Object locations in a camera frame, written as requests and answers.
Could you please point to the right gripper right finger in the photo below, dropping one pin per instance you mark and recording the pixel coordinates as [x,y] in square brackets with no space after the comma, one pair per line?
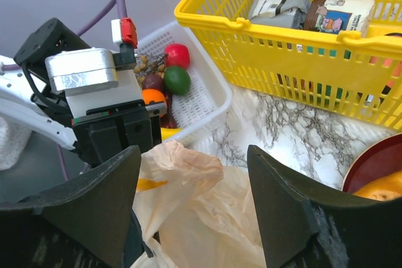
[304,223]

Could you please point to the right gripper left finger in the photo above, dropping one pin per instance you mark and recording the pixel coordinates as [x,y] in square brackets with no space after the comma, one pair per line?
[84,222]

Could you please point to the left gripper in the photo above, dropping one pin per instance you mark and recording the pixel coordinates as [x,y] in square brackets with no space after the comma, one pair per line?
[104,132]

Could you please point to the peach plastic grocery bag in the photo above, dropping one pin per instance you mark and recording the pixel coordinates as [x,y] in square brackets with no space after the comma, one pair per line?
[194,211]

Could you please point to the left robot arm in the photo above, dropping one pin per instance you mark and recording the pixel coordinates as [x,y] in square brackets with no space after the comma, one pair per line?
[26,94]

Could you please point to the orange fruit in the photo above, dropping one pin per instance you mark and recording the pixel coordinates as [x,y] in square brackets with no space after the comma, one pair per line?
[151,96]

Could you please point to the front yellow banana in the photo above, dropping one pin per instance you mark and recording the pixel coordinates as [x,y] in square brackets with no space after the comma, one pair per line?
[166,133]

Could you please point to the dark plum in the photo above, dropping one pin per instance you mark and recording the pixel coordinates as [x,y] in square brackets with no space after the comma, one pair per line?
[153,81]

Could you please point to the longan bunch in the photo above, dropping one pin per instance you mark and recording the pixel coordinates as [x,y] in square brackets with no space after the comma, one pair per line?
[150,64]

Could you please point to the green lime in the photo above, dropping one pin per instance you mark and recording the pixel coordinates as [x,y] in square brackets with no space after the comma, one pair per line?
[177,80]

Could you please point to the long orange bread loaf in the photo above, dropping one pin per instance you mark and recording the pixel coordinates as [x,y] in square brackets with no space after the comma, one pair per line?
[381,188]

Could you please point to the dark red round plate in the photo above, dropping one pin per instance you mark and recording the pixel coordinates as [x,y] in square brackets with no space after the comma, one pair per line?
[381,159]

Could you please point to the white plastic fruit basket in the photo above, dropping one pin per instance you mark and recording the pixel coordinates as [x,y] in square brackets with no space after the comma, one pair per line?
[203,110]

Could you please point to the yellow plastic shopping basket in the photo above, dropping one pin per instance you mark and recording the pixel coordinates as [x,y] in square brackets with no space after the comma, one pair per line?
[347,73]

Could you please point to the white carton in basket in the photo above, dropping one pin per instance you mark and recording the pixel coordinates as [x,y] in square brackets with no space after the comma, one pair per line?
[334,16]

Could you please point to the grey box in basket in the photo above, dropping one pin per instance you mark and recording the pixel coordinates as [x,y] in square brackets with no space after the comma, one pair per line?
[279,13]

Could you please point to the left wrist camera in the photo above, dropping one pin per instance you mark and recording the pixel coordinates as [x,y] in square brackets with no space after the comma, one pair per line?
[94,78]

